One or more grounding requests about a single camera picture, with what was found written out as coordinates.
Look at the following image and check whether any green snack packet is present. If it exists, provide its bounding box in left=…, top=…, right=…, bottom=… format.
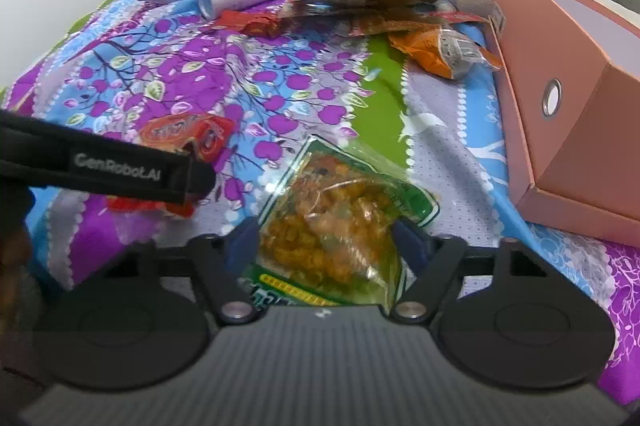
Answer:
left=240, top=135, right=442, bottom=309

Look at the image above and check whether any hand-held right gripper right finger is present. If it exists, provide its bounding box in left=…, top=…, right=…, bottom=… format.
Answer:
left=389, top=217, right=548, bottom=325

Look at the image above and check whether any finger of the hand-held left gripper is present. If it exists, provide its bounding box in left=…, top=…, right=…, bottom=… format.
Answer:
left=184, top=151, right=217, bottom=207

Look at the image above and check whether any purple floral printed bedsheet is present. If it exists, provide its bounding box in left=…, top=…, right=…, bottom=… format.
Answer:
left=0, top=0, right=640, bottom=407

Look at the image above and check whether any red yellow snack packet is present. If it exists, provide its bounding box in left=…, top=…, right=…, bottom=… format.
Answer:
left=212, top=9, right=281, bottom=38

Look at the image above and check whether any pink cardboard box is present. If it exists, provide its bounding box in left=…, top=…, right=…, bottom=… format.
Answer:
left=482, top=0, right=640, bottom=249

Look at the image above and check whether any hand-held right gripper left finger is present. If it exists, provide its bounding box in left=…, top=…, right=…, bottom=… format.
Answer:
left=132, top=217, right=263, bottom=327

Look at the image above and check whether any red orange snack packet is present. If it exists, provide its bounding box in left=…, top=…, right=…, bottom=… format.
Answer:
left=106, top=113, right=236, bottom=219

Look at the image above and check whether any red strip snack packet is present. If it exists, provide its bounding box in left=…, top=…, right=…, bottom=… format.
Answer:
left=432, top=10, right=490, bottom=25

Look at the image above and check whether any brown orange snack packet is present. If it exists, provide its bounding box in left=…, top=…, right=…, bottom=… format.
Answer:
left=345, top=13, right=444, bottom=38

